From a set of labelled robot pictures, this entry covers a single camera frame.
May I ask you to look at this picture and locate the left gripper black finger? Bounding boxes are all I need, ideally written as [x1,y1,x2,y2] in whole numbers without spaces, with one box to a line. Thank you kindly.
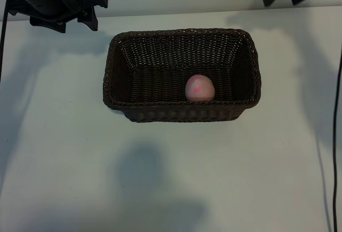
[29,17,66,34]
[77,7,98,32]

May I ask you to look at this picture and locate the dark brown wicker basket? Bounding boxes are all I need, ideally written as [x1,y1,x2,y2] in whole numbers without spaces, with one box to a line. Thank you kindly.
[103,28,261,123]

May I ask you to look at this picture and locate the pink peach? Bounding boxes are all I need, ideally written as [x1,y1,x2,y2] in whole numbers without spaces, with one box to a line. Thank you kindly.
[184,74,216,102]

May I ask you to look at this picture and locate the left arm braided black cable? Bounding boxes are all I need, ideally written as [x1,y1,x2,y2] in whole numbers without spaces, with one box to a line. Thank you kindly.
[0,0,13,83]

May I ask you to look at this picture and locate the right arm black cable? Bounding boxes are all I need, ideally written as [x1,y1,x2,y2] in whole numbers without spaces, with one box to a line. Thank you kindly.
[332,43,342,232]

